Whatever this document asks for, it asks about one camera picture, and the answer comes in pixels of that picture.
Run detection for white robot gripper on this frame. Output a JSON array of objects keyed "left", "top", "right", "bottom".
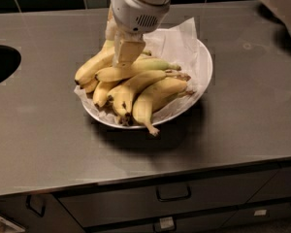
[{"left": 105, "top": 0, "right": 170, "bottom": 68}]

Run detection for short banana under pile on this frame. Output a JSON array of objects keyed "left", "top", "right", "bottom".
[{"left": 107, "top": 84, "right": 122, "bottom": 102}]

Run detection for small banana lower left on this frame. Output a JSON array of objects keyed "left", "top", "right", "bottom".
[{"left": 92, "top": 81, "right": 119, "bottom": 108}]

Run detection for white bowl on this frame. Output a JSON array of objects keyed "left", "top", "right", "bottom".
[{"left": 81, "top": 28, "right": 213, "bottom": 130}]

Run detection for white paper liner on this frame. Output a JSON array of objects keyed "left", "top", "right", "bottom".
[{"left": 73, "top": 17, "right": 200, "bottom": 126}]

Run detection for dark round sink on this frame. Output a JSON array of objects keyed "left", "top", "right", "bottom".
[{"left": 0, "top": 45, "right": 21, "bottom": 83}]

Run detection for left cabinet door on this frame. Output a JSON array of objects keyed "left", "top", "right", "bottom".
[{"left": 0, "top": 194, "right": 84, "bottom": 233}]

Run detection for lower drawer with label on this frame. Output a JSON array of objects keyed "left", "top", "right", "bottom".
[{"left": 85, "top": 211, "right": 235, "bottom": 233}]

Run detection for right drawer front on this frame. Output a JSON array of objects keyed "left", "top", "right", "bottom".
[{"left": 249, "top": 166, "right": 291, "bottom": 203}]

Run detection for lower right drawer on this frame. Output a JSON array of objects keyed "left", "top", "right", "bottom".
[{"left": 223, "top": 202, "right": 291, "bottom": 227}]

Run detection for middle drawer with handle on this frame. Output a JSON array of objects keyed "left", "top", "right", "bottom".
[{"left": 59, "top": 170, "right": 275, "bottom": 227}]

